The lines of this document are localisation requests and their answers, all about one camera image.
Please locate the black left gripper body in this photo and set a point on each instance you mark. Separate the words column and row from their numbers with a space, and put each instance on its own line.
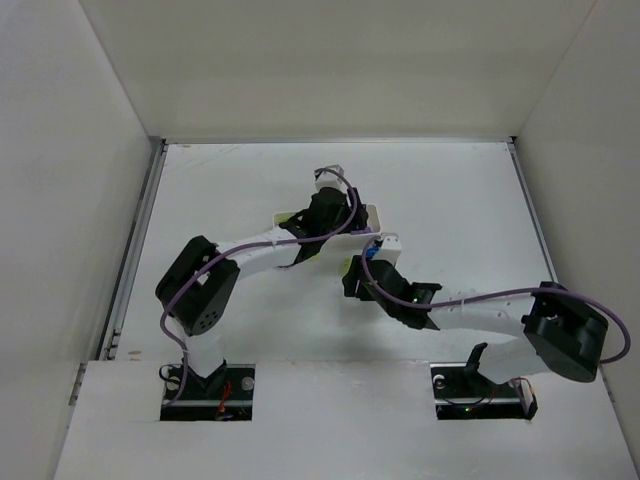
column 329, row 198

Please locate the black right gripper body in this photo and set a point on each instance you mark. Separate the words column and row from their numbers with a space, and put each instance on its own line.
column 357, row 279

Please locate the blue arch lego piece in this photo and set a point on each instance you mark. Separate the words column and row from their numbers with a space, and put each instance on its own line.
column 371, row 252

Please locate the green two-stud lego brick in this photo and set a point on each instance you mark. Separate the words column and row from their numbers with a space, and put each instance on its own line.
column 283, row 217

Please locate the purple rounded lego brick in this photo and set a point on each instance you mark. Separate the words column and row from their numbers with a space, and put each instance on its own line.
column 364, row 231

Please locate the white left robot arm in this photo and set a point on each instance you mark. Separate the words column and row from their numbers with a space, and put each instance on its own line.
column 197, row 287

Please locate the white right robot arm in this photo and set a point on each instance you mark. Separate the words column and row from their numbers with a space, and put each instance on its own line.
column 548, row 330

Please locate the white three-compartment tray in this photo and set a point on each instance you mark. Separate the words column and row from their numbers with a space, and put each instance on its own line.
column 357, row 238

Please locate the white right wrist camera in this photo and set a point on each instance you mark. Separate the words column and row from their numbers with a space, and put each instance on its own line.
column 387, row 248

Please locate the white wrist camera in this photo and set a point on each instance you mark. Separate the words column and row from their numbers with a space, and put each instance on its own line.
column 330, row 177
column 387, row 248

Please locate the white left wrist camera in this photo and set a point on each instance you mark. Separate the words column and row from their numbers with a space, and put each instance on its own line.
column 330, row 177

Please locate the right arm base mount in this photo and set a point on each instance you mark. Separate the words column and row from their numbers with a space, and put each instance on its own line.
column 461, row 393

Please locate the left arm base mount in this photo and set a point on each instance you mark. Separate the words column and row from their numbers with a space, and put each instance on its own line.
column 230, row 399

